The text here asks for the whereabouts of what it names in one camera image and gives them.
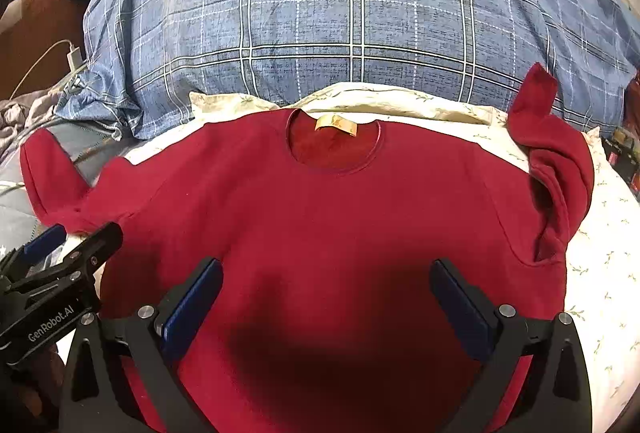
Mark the red sweater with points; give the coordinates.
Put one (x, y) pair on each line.
(320, 232)

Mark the brown wooden headboard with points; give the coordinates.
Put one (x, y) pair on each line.
(28, 28)

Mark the person's left hand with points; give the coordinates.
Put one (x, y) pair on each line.
(30, 395)

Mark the white charger with cable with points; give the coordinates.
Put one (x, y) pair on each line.
(73, 58)

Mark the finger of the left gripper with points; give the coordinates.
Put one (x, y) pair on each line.
(40, 247)

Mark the grey crumpled cloth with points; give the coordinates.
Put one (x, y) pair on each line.
(23, 112)

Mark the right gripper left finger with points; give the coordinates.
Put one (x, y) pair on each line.
(96, 396)

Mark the cream leaf-print pillow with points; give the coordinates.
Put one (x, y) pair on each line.
(595, 257)

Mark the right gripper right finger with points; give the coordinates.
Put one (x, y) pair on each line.
(555, 396)

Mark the grey-blue striped bed sheet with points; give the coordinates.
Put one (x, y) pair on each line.
(52, 162)

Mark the blue plaid quilt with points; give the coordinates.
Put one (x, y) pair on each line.
(146, 57)

